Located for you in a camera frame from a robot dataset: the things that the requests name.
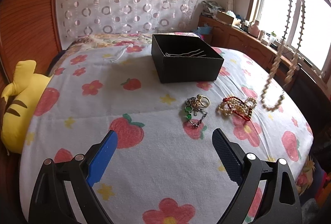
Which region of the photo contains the wooden sideboard cabinet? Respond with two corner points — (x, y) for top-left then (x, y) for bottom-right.
(198, 15), (330, 99)

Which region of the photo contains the wooden headboard panel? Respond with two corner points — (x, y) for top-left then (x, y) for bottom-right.
(1, 0), (61, 82)

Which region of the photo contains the small pearl bracelet pile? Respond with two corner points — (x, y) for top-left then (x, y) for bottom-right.
(216, 96), (258, 119)

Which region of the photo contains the window with wooden frame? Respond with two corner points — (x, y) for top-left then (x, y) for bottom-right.
(245, 0), (331, 77)

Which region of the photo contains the silver decorative hair comb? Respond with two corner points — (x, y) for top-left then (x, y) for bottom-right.
(165, 49), (206, 58)

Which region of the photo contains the green charm chain bracelet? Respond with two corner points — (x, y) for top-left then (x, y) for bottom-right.
(184, 97), (208, 129)

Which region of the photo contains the cream pearl necklace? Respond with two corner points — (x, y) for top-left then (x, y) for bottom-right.
(260, 0), (307, 112)

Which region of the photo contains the yellow striped plush toy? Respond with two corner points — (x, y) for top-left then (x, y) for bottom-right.
(1, 60), (50, 154)

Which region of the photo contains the floral strawberry bed quilt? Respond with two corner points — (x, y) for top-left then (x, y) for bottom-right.
(20, 34), (313, 223)

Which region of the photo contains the gold ring with flower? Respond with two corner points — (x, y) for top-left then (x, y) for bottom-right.
(195, 94), (210, 108)

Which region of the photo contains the cardboard box on cabinet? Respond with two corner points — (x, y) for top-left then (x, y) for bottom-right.
(215, 11), (241, 25)

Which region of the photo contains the stack of papers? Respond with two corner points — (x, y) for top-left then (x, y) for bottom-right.
(202, 0), (224, 17)

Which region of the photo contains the black open jewelry box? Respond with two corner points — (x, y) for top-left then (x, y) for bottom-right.
(151, 34), (224, 83)

